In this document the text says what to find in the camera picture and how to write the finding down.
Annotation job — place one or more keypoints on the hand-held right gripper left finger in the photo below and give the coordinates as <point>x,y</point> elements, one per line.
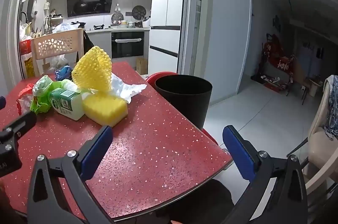
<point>96,152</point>

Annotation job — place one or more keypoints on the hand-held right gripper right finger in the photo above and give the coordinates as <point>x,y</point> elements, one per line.
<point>237,152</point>

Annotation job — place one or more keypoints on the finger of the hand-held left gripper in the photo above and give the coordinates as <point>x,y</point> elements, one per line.
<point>2,102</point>
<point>21,122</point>

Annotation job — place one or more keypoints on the red snack wrapper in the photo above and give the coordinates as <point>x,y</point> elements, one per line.
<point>22,93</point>

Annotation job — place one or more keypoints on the green plastic bag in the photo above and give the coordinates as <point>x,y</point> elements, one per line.
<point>39,105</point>

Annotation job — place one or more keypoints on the yellow sponge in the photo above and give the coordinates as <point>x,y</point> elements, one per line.
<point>105,110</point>

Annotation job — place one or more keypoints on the white green-label bottle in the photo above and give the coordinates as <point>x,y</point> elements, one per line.
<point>67,105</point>

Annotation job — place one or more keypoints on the white tissue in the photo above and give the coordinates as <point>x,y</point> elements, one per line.
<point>124,88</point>

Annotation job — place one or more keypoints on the black round bin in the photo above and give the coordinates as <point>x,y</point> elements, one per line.
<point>184,102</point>

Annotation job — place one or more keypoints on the yellow foam fruit net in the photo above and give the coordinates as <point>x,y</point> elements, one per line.
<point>92,71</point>

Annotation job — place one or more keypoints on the yellow oil bottle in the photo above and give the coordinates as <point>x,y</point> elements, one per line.
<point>29,68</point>

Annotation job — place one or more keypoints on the person's dark clothing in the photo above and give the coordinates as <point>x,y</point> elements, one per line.
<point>200,203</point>

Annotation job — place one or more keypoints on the blue crumpled wrapper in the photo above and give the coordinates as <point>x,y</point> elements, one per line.
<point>63,72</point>

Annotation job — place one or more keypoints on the translucent plastic bag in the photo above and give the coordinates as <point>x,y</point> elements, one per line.
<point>58,60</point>

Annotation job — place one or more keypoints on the beige chair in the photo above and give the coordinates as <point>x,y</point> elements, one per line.
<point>319,144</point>

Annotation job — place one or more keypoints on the black kitchen faucet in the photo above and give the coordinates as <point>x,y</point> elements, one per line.
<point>24,15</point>

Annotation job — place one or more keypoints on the red plastic chair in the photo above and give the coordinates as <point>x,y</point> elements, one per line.
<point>150,78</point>

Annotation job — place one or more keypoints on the wooden chair with flower cutouts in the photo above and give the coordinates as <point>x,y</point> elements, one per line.
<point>76,39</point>

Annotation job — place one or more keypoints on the red festive decoration stand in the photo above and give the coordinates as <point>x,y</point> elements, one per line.
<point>277,63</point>

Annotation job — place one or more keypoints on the cardboard box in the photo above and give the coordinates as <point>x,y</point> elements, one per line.
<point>141,65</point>

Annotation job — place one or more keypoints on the clear plastic bag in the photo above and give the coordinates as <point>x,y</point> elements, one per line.
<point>66,27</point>

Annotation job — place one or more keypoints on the white hanging plastic bag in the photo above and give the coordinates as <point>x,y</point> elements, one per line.
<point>33,9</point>

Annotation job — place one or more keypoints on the black plastic bag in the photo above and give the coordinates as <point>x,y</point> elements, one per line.
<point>88,44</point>

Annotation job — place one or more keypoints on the blue patterned cloth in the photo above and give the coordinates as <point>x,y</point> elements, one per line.
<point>332,108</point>

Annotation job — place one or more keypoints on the black wok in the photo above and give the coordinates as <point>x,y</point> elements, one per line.
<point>78,24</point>

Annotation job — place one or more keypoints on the black built-in oven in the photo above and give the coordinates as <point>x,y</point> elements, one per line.
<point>126,47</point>

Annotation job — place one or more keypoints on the gas stove burner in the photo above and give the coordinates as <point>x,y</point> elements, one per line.
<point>98,27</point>

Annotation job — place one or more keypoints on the black range hood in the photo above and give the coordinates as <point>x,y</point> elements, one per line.
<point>89,2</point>

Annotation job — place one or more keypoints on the round glass plate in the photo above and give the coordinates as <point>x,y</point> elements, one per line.
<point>116,18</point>

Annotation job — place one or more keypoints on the sliding glass door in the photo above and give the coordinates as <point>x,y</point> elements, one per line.
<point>195,15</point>

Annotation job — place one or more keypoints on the black flower-shaped tray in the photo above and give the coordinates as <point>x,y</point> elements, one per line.
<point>138,12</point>

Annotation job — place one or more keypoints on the white refrigerator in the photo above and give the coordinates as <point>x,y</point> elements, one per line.
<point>163,15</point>

